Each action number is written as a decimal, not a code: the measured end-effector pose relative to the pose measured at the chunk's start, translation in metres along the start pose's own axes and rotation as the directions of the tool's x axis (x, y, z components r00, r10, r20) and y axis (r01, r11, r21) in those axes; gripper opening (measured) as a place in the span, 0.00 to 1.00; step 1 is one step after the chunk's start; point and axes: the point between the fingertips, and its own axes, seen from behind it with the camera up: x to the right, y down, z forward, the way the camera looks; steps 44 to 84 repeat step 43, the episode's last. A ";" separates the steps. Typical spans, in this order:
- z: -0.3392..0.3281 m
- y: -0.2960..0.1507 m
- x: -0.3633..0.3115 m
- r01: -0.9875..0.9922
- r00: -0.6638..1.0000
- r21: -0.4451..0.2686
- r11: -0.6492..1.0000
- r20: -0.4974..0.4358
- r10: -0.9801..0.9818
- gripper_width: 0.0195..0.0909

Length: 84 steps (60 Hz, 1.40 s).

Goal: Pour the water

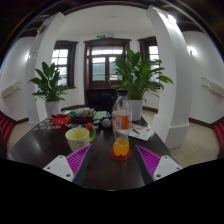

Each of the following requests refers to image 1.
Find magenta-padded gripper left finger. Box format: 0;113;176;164
43;143;94;187

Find small grey ball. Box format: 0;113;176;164
101;118;112;129

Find potted plant in white pot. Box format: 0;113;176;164
111;47;174;122
28;61;69;118

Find dark wooden double door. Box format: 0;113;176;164
83;37;132;101

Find red box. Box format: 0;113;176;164
50;113;73;126

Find green packet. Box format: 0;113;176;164
92;110;108;121

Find pale yellow cup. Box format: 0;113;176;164
64;126;97;153

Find colourful stickers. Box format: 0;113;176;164
32;118;63;132

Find orange drink bottle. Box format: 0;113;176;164
111;89;133;158

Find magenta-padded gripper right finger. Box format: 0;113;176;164
133;144;183;186

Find black chair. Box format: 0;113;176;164
84;88;118;114

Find white wall radiator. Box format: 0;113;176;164
0;82;22;99
200;77;224;98

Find dark-framed window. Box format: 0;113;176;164
50;40;79;90
137;36;161;71

